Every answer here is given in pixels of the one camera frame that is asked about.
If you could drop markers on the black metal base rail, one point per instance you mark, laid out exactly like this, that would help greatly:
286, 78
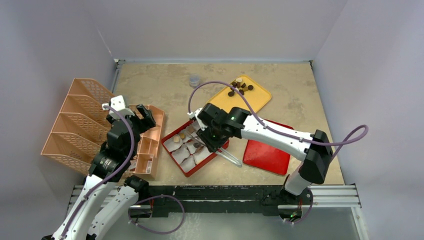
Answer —
268, 200

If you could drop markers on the yellow plastic tray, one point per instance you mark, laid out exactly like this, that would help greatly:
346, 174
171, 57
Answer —
257, 98

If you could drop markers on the cream chocolate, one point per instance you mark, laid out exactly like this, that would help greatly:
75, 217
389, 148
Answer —
176, 139

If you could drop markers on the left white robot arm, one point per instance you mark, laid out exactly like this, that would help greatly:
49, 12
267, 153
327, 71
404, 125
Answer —
107, 168

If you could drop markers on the pink plastic file rack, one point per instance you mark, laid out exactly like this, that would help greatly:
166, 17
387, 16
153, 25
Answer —
81, 127

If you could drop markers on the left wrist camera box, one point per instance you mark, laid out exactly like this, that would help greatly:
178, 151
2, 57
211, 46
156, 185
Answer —
118, 103

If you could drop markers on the red compartment chocolate box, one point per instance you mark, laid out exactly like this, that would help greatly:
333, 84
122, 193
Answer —
187, 158

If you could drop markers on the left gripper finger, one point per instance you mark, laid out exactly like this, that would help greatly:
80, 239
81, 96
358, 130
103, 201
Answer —
149, 123
144, 113

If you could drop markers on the red box lid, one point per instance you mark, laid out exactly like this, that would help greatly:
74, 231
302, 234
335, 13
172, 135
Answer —
265, 157

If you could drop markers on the small clear plastic jar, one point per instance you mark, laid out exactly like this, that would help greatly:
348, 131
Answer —
194, 80

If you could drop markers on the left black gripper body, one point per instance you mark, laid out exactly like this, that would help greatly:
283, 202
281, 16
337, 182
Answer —
139, 127

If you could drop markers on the metal serving tongs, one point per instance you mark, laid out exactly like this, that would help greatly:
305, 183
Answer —
220, 151

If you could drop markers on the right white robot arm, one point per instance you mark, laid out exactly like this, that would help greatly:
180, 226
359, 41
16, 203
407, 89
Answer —
311, 149

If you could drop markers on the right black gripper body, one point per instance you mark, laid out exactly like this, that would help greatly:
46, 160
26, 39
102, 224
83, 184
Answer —
212, 142

